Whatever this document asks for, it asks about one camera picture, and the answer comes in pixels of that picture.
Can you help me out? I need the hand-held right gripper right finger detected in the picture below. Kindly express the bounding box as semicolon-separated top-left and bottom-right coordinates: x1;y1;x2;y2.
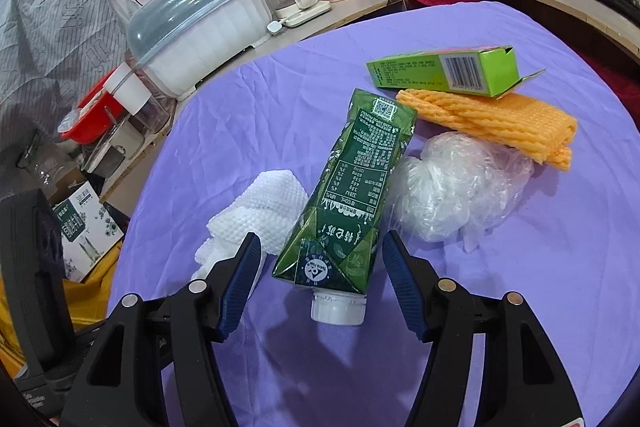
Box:
382;229;586;427

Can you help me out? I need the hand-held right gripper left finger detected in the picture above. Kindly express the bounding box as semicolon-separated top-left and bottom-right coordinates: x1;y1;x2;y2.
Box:
60;232;263;427

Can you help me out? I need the dark green drink carton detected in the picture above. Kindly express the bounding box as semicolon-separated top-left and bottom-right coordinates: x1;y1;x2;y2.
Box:
271;88;418;325

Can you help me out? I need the yellow cloth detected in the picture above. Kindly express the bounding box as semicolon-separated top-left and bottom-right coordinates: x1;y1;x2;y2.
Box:
0;232;131;339

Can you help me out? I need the printed cardboard box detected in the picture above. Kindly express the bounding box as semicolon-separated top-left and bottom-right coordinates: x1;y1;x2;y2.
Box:
52;179;126;283

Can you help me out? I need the white paper towel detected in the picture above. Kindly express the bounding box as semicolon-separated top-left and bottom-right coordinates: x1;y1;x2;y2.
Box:
190;169;310;280

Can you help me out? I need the purple blanket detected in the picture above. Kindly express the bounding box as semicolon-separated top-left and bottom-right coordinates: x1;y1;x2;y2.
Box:
107;2;640;427

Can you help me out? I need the crumpled clear plastic bag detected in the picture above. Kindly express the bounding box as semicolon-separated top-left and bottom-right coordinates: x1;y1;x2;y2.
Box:
387;131;536;254

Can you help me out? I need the red plastic basin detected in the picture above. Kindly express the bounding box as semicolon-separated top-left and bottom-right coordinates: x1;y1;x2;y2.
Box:
59;74;126;145

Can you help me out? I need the orange foam net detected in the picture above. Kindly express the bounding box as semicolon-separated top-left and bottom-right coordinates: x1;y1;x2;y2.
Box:
396;88;578;172

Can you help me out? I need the clear jar white lid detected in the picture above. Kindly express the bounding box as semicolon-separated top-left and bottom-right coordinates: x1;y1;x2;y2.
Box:
104;63;168;132

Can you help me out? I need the green cardboard box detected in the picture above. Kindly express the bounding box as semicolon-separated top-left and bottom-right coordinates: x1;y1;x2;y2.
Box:
366;45;547;98

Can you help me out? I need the white dish rack grey lid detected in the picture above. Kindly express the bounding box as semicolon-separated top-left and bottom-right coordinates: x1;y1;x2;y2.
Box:
125;0;273;100

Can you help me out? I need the grey printed curtain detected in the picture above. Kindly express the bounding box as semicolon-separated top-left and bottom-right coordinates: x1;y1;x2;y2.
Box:
0;0;146;188

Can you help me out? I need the black induction cooker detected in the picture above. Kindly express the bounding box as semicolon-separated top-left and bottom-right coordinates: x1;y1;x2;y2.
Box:
585;0;640;42

